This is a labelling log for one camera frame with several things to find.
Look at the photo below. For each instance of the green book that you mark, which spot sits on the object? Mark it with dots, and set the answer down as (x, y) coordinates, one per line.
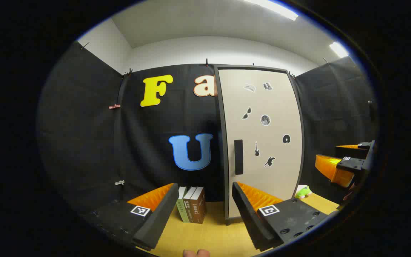
(182, 210)

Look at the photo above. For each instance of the white clip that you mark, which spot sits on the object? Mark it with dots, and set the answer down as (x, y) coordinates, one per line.
(119, 182)

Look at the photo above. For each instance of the black backdrop cloth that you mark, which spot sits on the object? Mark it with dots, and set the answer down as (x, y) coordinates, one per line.
(84, 142)

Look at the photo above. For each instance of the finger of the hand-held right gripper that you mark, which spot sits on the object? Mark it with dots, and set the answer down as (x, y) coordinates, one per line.
(350, 164)
(355, 150)

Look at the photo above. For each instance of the brown book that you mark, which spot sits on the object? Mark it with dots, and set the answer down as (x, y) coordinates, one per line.
(197, 208)

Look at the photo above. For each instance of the ceiling light panel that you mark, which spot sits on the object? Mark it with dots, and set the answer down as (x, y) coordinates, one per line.
(273, 8)
(339, 49)

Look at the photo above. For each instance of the dark grey cabinet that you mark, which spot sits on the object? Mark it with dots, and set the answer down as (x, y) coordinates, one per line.
(223, 150)

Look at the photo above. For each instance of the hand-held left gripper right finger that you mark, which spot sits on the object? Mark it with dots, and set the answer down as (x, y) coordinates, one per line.
(250, 217)

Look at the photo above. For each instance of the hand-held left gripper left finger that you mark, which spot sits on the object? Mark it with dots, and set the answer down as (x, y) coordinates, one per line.
(157, 217)

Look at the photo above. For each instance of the pink clip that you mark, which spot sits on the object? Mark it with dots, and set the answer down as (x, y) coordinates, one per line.
(114, 106)

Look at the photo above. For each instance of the green plush toy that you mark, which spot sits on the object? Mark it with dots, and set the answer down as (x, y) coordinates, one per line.
(303, 192)

